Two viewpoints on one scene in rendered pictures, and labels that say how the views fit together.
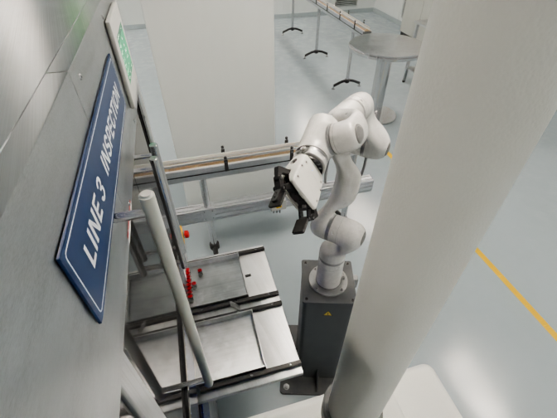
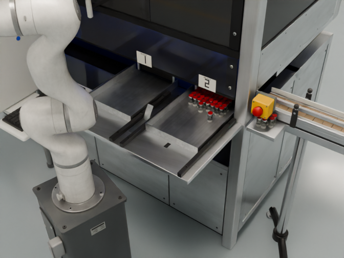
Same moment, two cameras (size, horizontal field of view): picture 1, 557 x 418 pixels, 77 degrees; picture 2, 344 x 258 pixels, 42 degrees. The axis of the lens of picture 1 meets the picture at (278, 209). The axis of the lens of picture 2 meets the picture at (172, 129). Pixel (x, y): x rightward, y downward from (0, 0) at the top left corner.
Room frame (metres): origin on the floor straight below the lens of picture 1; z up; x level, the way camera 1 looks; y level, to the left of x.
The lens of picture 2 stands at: (2.11, -0.64, 2.07)
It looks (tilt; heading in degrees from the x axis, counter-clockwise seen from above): 40 degrees down; 142
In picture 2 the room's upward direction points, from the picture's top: 1 degrees counter-clockwise
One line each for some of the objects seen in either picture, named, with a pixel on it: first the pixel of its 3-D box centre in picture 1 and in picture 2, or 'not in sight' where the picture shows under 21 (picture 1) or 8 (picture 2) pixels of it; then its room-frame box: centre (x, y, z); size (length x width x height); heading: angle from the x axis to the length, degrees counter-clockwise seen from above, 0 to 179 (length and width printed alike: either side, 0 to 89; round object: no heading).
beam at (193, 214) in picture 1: (278, 199); not in sight; (2.08, 0.00, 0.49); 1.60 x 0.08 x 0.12; 105
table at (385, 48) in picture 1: (380, 81); not in sight; (4.44, -1.32, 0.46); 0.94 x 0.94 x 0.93
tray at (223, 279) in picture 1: (208, 282); (194, 116); (1.00, 0.34, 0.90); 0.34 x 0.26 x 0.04; 105
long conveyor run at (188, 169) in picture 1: (257, 156); not in sight; (2.04, 0.15, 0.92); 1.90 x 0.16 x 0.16; 105
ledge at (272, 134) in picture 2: not in sight; (267, 125); (1.21, 0.56, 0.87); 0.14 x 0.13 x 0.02; 105
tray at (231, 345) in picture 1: (218, 347); (133, 90); (0.67, 0.25, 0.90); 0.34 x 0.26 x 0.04; 105
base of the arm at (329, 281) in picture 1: (329, 269); (74, 175); (1.04, -0.25, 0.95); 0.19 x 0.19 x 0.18
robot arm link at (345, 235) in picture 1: (341, 240); (54, 129); (1.02, -0.27, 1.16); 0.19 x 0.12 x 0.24; 61
